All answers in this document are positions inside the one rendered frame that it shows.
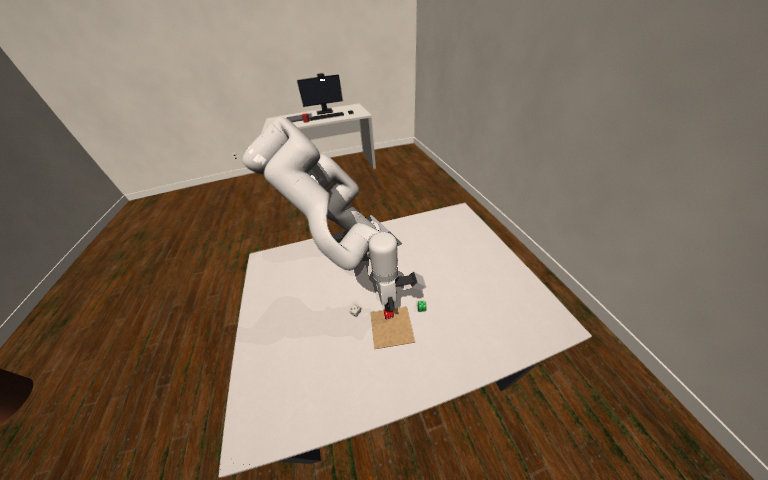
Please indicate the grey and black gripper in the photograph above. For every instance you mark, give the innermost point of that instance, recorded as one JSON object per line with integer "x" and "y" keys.
{"x": 387, "y": 293}

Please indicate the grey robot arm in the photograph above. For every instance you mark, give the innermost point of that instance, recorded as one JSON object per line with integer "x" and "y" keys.
{"x": 301, "y": 175}

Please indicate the tan mat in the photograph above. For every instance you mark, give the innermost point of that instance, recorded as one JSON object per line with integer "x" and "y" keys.
{"x": 391, "y": 332}

